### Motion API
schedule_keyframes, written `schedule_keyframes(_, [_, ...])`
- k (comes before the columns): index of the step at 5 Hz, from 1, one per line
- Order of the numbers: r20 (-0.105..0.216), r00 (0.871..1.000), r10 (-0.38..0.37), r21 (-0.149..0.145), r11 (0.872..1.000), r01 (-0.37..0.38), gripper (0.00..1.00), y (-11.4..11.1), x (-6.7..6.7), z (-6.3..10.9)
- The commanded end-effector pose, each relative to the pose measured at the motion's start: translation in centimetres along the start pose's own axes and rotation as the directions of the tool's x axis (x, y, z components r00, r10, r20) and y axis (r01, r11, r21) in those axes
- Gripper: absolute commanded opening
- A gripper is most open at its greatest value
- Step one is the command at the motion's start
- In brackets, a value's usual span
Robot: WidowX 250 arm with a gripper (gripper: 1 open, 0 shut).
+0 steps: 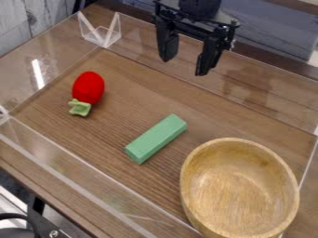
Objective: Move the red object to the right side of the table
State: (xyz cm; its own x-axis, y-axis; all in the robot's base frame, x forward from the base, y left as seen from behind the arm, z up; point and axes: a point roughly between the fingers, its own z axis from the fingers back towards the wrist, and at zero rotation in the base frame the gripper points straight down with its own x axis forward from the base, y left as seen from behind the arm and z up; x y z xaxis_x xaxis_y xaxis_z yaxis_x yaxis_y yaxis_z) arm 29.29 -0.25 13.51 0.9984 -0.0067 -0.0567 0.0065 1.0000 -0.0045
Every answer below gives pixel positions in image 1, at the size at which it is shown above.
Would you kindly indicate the green rectangular block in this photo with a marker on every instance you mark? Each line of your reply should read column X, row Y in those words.
column 156, row 138

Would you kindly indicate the clear acrylic tray wall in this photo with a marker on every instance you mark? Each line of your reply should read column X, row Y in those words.
column 69, row 157

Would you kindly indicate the black table leg bracket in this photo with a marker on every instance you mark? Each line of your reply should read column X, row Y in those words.
column 46, row 228

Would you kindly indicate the wooden bowl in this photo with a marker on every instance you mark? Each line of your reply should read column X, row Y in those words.
column 239, row 190

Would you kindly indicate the red plush strawberry green stem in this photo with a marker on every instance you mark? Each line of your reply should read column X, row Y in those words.
column 88, row 93

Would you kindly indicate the clear acrylic corner bracket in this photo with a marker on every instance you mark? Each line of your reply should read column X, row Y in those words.
column 101, row 36

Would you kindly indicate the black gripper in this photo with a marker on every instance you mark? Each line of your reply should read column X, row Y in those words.
column 200, row 19

